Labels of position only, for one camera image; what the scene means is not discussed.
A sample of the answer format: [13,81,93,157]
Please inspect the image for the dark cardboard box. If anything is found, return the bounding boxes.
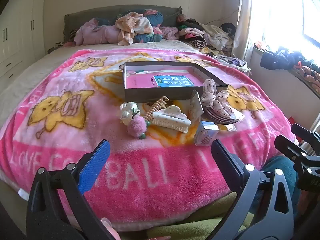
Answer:
[122,61,228,103]

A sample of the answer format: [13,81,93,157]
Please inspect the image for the dark clothes on windowsill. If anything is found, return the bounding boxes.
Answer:
[260,50,320,71]

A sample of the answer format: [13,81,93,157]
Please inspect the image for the dark green headboard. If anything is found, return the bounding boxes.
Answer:
[64,4,183,43]

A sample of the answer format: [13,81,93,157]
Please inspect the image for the teal cloth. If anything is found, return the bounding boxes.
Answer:
[261,156,302,220]

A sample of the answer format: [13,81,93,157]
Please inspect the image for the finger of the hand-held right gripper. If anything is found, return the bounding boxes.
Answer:
[291,123,320,153]
[274,135,320,167]

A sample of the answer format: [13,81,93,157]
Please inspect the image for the dark comb hair clip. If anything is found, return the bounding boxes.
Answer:
[201,106,240,125]

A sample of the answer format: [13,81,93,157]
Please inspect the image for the cream floral garment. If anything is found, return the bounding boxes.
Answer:
[115,13,154,46]

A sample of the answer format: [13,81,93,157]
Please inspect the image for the white earring card packet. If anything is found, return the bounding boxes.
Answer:
[189,90,204,120]

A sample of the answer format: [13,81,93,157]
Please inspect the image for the white pearl hair clip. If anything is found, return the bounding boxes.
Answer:
[119,102,139,125]

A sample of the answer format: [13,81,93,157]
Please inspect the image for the white curtain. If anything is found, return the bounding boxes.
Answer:
[231,0,255,60]

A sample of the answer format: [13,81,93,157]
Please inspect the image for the pink printed blanket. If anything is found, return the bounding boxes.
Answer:
[0,47,300,233]

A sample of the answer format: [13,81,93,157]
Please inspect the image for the small blue box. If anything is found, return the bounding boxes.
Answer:
[194,121,219,146]

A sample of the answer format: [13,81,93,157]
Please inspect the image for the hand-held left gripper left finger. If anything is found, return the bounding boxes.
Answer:
[26,139,118,240]

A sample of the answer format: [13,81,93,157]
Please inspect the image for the beige spiral hair tie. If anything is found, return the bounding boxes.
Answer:
[144,96,169,120]

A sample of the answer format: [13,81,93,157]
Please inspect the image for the white claw hair clip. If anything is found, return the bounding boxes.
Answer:
[152,106,192,133]

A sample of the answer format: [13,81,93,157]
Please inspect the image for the pink pom-pom hair tie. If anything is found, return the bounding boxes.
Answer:
[127,116,150,139]

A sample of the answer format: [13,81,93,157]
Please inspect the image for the pile of mixed clothes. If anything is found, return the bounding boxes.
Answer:
[177,14,237,55]

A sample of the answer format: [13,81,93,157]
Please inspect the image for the pink book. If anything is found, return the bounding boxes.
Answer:
[126,69,200,89]

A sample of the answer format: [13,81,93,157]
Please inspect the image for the green fleece garment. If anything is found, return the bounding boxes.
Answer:
[147,192,248,240]

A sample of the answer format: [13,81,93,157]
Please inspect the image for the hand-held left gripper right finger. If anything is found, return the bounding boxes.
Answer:
[211,139,295,240]

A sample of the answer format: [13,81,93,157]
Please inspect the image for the window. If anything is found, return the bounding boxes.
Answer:
[250,0,320,53]

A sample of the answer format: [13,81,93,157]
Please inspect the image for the polka dot bow scrunchie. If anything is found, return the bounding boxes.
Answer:
[201,79,229,113]

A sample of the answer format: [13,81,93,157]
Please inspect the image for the pink garment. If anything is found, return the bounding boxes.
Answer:
[74,19,123,46]

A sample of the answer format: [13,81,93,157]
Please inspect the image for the pink floral cloth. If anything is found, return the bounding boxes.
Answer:
[152,26,180,40]

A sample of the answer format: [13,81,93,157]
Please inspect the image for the cream wardrobe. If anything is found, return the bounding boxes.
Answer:
[0,0,47,80]

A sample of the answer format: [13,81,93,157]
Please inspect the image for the clothes heap beside bed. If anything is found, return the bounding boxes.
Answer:
[215,54,252,72]

